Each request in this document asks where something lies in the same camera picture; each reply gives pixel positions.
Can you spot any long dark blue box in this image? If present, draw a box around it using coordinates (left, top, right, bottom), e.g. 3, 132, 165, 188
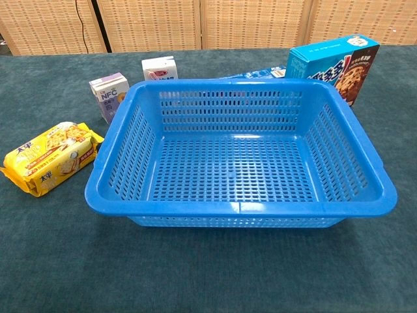
218, 66, 287, 80

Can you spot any white milk carton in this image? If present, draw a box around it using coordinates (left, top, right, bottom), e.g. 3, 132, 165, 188
141, 55, 179, 82

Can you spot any purple milk carton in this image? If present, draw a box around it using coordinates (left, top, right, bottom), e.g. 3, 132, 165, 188
89, 72, 131, 125

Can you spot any light blue box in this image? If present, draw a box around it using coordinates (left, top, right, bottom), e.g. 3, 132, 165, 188
285, 35, 381, 108

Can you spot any yellow cracker snack pack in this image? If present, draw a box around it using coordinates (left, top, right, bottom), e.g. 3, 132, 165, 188
0, 121, 105, 198

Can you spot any blue perforated plastic basket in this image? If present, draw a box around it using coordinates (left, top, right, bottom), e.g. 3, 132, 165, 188
84, 78, 398, 229

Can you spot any bamboo folding screen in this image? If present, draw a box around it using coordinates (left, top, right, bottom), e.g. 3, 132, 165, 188
0, 0, 417, 56

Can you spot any black tripod pole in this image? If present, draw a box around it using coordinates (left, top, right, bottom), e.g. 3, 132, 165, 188
90, 0, 113, 53

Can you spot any teal table cloth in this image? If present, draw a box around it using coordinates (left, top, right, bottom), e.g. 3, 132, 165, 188
0, 44, 417, 313

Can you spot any thin black hanging cable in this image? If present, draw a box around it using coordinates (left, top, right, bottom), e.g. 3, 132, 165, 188
74, 0, 89, 55

